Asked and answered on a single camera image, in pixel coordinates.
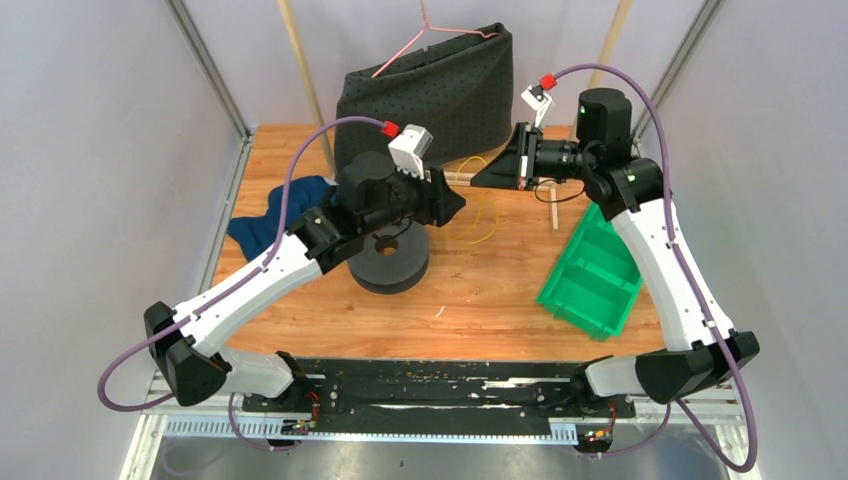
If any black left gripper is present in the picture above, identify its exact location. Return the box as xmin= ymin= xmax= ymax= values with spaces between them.
xmin=361 ymin=157 xmax=466 ymax=237

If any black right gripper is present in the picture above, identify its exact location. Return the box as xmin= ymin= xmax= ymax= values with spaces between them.
xmin=470 ymin=122 xmax=596 ymax=191

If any yellow cable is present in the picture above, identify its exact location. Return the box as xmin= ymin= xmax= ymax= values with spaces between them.
xmin=440 ymin=154 xmax=501 ymax=245

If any black cable spool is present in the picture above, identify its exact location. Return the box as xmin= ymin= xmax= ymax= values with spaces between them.
xmin=347 ymin=222 xmax=430 ymax=295

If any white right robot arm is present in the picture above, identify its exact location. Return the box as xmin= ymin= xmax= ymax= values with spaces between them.
xmin=471 ymin=85 xmax=760 ymax=416

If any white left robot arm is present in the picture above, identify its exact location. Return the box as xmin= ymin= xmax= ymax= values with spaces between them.
xmin=144 ymin=152 xmax=466 ymax=412

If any dark dotted fabric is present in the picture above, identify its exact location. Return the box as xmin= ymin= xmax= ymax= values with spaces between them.
xmin=336 ymin=22 xmax=514 ymax=166

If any green plastic bin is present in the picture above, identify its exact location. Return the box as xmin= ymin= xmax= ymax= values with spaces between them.
xmin=536 ymin=204 xmax=642 ymax=341

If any blue cloth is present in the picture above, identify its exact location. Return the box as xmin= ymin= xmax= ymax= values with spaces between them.
xmin=227 ymin=175 xmax=336 ymax=262

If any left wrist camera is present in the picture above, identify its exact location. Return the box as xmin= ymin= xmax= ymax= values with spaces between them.
xmin=388 ymin=124 xmax=433 ymax=179

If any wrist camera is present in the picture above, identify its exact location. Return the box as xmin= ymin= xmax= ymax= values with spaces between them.
xmin=520 ymin=74 xmax=557 ymax=130
xmin=388 ymin=124 xmax=433 ymax=179

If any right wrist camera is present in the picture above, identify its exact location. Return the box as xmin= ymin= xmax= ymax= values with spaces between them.
xmin=520 ymin=74 xmax=557 ymax=130

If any pink wire hanger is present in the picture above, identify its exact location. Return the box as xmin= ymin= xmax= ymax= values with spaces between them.
xmin=370 ymin=0 xmax=501 ymax=79

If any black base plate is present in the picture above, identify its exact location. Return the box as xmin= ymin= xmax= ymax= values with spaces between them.
xmin=235 ymin=357 xmax=636 ymax=439

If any wooden frame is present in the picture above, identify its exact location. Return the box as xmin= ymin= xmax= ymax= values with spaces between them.
xmin=276 ymin=0 xmax=635 ymax=233

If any aluminium rail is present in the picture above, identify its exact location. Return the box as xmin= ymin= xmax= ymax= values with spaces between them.
xmin=121 ymin=359 xmax=751 ymax=479

